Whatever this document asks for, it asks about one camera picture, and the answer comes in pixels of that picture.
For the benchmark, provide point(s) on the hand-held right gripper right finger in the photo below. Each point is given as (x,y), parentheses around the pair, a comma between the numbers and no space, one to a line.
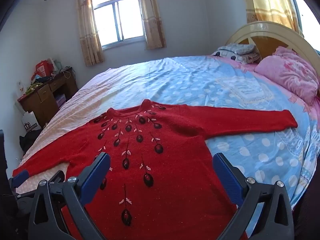
(227,177)

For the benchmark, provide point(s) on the cream wooden bed headboard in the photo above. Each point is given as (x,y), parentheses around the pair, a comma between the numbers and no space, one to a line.
(270,33)

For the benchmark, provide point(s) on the blue polka-dot bed sheet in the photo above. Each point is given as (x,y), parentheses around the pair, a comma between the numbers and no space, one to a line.
(190,85)

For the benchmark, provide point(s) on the beige patterned curtain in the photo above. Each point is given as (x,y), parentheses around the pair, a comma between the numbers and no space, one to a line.
(152,22)
(88,30)

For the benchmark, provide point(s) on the yellow curtain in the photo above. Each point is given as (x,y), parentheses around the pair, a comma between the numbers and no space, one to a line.
(270,2)

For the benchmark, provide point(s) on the white paper bag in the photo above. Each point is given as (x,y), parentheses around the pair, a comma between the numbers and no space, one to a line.
(30,122)

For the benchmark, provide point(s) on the black bag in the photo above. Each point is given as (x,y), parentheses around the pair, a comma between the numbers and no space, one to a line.
(28,141)

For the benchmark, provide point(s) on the red embroidered sweater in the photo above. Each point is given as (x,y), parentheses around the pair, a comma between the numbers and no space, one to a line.
(175,180)

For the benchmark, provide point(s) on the green item on desk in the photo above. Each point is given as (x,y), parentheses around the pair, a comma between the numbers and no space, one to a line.
(32,88)

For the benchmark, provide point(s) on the brown wooden desk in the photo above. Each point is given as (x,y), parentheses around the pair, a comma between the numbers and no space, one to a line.
(47,100)

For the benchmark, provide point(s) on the red gift bag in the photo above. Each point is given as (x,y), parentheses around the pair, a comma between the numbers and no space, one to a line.
(43,68)

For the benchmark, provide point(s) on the bright side window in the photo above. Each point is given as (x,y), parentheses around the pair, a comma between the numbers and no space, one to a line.
(308,17)

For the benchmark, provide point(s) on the pink floral pillow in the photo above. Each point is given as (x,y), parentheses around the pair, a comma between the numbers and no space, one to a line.
(287,72)

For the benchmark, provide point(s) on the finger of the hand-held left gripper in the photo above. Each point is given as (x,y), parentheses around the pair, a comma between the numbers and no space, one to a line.
(20,178)
(57,178)

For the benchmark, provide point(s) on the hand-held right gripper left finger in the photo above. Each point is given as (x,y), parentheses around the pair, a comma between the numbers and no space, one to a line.
(98,177)

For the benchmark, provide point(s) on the window with white frame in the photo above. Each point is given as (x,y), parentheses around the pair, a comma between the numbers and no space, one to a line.
(117,20)

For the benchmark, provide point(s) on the grey folded blanket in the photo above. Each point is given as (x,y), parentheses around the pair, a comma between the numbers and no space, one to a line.
(237,48)

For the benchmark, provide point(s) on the white printed card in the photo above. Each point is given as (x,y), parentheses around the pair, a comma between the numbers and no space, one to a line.
(21,88)

